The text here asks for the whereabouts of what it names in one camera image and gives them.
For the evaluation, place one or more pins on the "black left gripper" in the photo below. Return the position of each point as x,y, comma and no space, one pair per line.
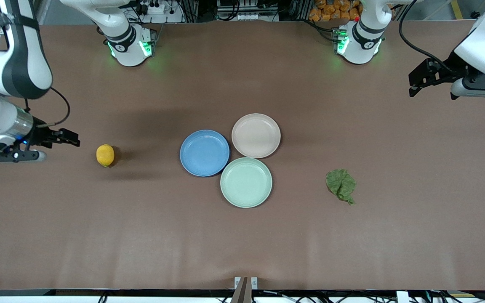
448,70

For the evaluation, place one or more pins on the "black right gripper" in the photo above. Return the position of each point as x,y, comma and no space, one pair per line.
40,134

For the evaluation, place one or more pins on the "yellow lemon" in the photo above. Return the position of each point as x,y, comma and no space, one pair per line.
105,155

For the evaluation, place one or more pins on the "green lettuce leaf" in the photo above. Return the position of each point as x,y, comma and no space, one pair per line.
340,184

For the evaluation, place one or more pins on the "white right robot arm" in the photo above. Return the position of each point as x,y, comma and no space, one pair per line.
19,63

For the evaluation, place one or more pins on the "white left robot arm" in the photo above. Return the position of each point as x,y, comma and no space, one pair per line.
362,44

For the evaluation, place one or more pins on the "brown table cover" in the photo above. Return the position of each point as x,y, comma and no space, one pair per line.
99,231

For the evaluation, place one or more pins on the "orange snack bag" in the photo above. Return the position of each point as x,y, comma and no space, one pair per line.
331,10

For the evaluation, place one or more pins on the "blue plate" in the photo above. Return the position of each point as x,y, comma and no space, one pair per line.
204,152

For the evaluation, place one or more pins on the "white power strip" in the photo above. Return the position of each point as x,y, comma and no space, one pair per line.
152,7

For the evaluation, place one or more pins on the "beige plate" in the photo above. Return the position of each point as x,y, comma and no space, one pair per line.
256,135

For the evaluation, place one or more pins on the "light green plate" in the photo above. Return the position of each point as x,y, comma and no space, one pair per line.
246,183

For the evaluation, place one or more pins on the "grey electronics box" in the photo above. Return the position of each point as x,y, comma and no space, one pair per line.
246,10

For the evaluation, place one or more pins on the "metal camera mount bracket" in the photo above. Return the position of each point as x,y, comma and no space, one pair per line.
246,286

